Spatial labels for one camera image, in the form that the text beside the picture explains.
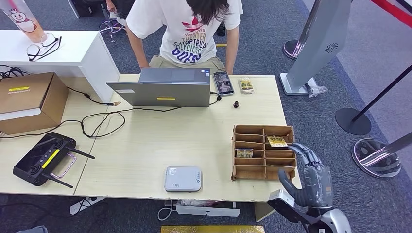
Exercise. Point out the chrome chair base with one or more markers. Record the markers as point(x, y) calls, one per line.
point(111, 27)

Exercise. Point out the red barrier belt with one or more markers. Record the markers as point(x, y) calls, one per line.
point(391, 10)

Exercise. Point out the yellow floor tape strip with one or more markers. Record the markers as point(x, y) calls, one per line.
point(209, 229)

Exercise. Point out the black smartphone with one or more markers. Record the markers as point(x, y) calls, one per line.
point(223, 83)

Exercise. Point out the grey rounded object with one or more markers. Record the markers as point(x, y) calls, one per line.
point(32, 230)

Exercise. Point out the white power strip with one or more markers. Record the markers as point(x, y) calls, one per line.
point(82, 205)

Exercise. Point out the snowman print drink cup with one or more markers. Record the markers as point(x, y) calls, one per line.
point(24, 21)

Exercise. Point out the white cabinet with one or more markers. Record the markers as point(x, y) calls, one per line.
point(80, 54)

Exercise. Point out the black framed eyeglasses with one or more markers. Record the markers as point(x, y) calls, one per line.
point(36, 50)

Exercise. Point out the grey kiosk stand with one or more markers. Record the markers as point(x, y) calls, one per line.
point(318, 48)

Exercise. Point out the stack of printed cards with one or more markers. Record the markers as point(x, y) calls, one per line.
point(247, 85)

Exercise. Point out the clear plastic bag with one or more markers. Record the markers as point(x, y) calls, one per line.
point(317, 91)

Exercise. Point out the small black knob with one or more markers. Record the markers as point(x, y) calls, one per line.
point(236, 104)

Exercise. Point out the grey card reader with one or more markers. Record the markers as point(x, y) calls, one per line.
point(183, 179)

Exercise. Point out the black stanchion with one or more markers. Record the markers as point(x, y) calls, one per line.
point(352, 122)

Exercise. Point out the black device with antennas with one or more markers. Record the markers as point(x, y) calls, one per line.
point(38, 160)

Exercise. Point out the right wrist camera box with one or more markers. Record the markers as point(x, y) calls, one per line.
point(283, 209)

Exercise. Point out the person's right forearm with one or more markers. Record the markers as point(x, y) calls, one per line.
point(138, 54)

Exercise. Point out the grey laptop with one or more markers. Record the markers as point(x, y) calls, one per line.
point(161, 93)

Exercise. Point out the chrome stanchion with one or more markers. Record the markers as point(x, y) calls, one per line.
point(289, 49)
point(375, 159)

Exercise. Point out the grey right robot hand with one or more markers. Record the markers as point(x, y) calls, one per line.
point(317, 186)

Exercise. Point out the brown cardboard box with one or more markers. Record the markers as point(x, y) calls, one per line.
point(29, 96)

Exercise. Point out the white table foot bar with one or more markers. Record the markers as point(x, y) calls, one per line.
point(206, 211)

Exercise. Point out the black case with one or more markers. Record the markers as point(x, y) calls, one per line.
point(82, 8)

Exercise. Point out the person's left hand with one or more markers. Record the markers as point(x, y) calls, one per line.
point(229, 70)

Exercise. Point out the brown wooden card organizer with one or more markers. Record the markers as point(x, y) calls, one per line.
point(251, 172)

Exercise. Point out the yellow floor tape outline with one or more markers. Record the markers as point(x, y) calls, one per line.
point(221, 45)

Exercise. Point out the person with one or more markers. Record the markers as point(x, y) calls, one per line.
point(124, 6)
point(186, 35)

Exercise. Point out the person's left forearm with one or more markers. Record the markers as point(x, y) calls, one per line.
point(232, 48)

